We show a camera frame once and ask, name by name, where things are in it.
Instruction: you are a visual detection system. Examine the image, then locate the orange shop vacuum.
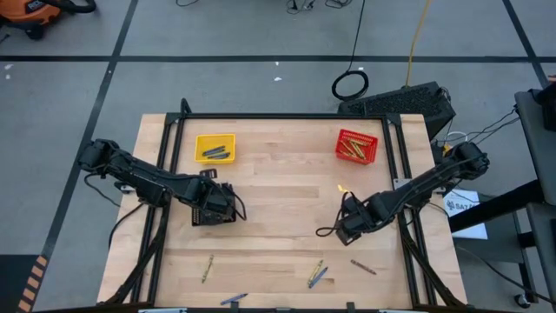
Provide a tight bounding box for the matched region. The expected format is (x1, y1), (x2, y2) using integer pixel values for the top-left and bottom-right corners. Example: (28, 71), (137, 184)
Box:
(0, 0), (97, 41)

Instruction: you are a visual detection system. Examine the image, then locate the white cable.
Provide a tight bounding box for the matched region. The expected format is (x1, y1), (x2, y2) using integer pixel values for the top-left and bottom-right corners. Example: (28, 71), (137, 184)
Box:
(445, 130), (470, 144)

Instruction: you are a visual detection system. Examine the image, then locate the grey metal cart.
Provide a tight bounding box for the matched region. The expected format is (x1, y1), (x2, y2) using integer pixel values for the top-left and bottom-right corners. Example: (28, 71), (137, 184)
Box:
(514, 89), (556, 305)

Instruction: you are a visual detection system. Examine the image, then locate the black arm base cable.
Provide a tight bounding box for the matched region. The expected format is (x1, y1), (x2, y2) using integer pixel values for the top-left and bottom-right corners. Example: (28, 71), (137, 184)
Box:
(107, 200), (149, 250)

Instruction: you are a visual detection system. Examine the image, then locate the yellow cable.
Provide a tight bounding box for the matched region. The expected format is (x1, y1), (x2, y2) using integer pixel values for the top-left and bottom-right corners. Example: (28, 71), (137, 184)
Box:
(404, 0), (433, 87)

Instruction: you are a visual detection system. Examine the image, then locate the yellow plastic basket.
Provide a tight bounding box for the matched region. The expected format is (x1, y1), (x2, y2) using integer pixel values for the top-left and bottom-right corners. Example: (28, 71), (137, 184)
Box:
(194, 132), (237, 165)

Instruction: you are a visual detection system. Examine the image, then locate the black plastic basket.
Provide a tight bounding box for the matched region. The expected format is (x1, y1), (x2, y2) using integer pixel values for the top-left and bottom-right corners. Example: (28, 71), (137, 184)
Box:
(190, 203), (238, 227)

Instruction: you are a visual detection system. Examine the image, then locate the black metal beam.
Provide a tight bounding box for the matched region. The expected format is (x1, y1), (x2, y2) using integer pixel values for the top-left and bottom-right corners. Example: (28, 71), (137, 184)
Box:
(447, 180), (546, 234)

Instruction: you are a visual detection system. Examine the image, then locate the black device on cart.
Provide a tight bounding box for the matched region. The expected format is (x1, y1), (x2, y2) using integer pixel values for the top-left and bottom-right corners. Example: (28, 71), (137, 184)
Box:
(529, 82), (556, 131)

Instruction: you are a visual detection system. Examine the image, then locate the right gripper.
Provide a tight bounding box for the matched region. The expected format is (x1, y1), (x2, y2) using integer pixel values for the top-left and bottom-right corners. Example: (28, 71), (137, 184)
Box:
(334, 197), (380, 247)

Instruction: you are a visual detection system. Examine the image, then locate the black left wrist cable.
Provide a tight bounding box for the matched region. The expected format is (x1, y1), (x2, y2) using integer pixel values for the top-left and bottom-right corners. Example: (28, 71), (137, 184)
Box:
(232, 190), (248, 222)

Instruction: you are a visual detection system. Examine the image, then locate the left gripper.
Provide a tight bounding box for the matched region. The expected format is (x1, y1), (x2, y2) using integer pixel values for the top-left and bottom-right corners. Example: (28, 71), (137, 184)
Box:
(197, 168), (239, 223)

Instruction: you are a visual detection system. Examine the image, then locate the black cable with coil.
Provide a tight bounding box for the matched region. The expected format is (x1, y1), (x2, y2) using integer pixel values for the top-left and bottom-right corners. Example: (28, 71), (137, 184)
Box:
(331, 0), (370, 102)

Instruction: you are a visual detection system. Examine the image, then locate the red plastic basket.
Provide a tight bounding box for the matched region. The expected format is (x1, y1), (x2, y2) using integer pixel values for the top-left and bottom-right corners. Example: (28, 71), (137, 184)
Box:
(334, 128), (379, 165)

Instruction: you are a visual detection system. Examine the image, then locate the white paper sign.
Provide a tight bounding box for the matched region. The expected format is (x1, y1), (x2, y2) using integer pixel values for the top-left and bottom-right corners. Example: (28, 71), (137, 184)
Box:
(442, 190), (490, 241)

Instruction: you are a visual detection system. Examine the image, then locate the black orange striped floor mat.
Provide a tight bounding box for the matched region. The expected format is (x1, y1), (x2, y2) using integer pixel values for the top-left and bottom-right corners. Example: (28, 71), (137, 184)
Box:
(0, 254), (49, 313)

